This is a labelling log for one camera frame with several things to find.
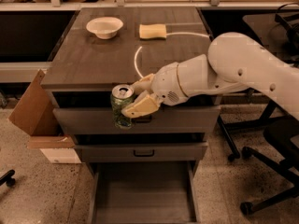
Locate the black chair caster left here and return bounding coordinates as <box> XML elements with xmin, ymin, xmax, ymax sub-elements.
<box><xmin>0</xmin><ymin>170</ymin><xmax>15</xmax><ymax>187</ymax></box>

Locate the brown cardboard box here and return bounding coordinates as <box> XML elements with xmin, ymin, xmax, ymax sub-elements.
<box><xmin>8</xmin><ymin>70</ymin><xmax>75</xmax><ymax>148</ymax></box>

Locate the green soda can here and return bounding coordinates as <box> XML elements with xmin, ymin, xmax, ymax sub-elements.
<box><xmin>110</xmin><ymin>84</ymin><xmax>135</xmax><ymax>129</ymax></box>

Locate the yellow sponge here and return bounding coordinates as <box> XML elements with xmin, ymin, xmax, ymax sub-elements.
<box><xmin>139</xmin><ymin>24</ymin><xmax>166</xmax><ymax>39</ymax></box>

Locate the white bowl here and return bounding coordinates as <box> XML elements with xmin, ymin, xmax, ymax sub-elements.
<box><xmin>86</xmin><ymin>17</ymin><xmax>123</xmax><ymax>40</ymax></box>

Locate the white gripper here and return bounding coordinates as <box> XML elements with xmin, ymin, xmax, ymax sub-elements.
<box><xmin>121</xmin><ymin>62</ymin><xmax>188</xmax><ymax>119</ymax></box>

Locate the black office chair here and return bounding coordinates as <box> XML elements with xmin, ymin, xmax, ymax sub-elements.
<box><xmin>218</xmin><ymin>103</ymin><xmax>299</xmax><ymax>217</ymax></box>

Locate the middle grey drawer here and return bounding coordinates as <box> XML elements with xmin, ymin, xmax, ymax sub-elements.
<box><xmin>74</xmin><ymin>142</ymin><xmax>207</xmax><ymax>162</ymax></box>

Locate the bottom grey open drawer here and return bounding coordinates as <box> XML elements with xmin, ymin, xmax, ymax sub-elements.
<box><xmin>88</xmin><ymin>161</ymin><xmax>200</xmax><ymax>224</ymax></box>

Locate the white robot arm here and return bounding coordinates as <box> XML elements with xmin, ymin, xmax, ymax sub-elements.
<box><xmin>121</xmin><ymin>32</ymin><xmax>299</xmax><ymax>119</ymax></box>

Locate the top grey drawer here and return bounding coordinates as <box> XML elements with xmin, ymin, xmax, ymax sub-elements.
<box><xmin>53</xmin><ymin>106</ymin><xmax>220</xmax><ymax>134</ymax></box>

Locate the grey drawer cabinet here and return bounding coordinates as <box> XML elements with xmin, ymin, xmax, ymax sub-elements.
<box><xmin>40</xmin><ymin>7</ymin><xmax>231</xmax><ymax>173</ymax></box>

